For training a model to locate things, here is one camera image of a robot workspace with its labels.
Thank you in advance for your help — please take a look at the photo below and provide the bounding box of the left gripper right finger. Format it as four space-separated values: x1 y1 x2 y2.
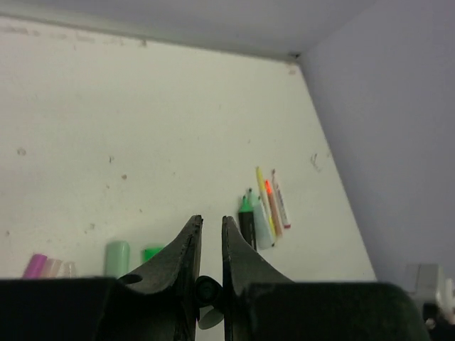
221 216 292 340

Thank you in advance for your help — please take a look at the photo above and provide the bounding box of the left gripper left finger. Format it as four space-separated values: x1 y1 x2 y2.
117 215 203 340

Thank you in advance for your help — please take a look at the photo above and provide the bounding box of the pale green highlighter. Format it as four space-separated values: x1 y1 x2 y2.
247 188 275 250

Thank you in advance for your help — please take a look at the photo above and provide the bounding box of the green black highlighter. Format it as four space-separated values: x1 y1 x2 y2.
237 195 257 250

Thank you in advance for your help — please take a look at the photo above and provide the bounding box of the dark green marker cap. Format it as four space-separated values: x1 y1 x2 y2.
194 276 224 330

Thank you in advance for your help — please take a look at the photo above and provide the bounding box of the bright green highlighter cap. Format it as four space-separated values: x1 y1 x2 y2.
141 244 164 263

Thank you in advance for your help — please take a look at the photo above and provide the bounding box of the purple white marker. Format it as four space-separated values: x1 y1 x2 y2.
272 168 291 229

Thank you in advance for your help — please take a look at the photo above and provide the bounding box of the pale green highlighter cap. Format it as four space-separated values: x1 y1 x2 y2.
104 240 130 278

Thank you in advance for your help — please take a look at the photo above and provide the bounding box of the orange highlighter pen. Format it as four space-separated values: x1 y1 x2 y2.
264 180 283 238

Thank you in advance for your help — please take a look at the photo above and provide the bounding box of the yellow highlighter pen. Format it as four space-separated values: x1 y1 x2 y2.
255 166 276 242

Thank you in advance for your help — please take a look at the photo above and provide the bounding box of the purple marker cap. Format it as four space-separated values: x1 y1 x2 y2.
22 254 48 279

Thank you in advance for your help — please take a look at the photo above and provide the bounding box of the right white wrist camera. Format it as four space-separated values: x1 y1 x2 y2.
404 263 454 328

